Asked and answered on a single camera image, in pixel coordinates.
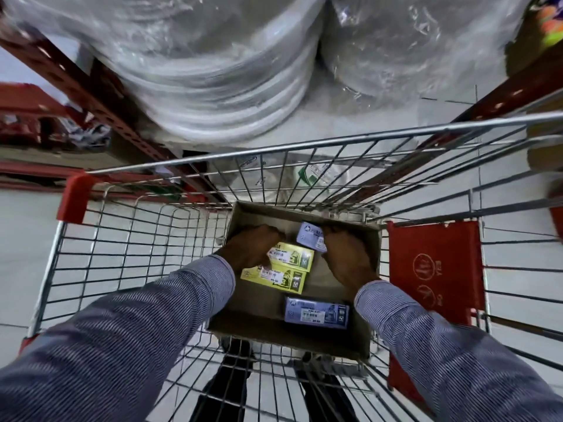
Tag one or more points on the person's left hand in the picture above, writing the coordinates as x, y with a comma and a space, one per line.
248, 248

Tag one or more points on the person's right hand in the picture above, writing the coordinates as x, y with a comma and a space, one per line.
352, 259

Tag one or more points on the person's right fingers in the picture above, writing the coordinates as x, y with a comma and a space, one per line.
330, 243

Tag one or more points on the person's left fingers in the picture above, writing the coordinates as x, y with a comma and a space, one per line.
272, 246

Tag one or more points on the small purple packet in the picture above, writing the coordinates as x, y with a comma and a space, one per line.
310, 236

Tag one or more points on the yellow packet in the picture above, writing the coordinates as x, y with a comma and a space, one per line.
295, 256
281, 280

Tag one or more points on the person's right forearm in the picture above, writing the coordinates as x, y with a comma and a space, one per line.
444, 355

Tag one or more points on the person's left forearm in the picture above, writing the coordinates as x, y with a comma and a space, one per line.
114, 347

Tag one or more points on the brown cardboard box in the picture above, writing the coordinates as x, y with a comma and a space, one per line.
259, 303

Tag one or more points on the long purple packet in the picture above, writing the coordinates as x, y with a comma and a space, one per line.
316, 312

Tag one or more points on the clear bag with green label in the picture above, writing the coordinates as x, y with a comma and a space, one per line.
316, 173

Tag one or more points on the red cart seat flap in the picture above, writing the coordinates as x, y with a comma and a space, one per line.
435, 268

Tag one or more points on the person's right leg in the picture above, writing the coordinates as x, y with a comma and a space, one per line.
325, 391

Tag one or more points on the person's leg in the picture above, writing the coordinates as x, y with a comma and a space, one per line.
325, 391
224, 386

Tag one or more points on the person's left leg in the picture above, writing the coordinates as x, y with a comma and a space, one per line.
224, 386

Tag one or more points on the plastic-wrapped stack of white plates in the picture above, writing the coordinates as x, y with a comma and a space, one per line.
198, 61

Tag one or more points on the red cart corner bumper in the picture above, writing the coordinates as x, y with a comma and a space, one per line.
74, 197

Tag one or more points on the red-brown metal shelf rack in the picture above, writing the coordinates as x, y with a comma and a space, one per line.
101, 105

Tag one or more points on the plastic-wrapped stack of grey plates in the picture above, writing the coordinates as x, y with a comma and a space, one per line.
418, 39

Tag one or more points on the brown carton on shelf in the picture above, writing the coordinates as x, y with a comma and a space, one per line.
543, 140

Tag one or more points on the red background shelf with goods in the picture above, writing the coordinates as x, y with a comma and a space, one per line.
39, 118

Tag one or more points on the colourful orange green package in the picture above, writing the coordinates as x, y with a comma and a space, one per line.
552, 15

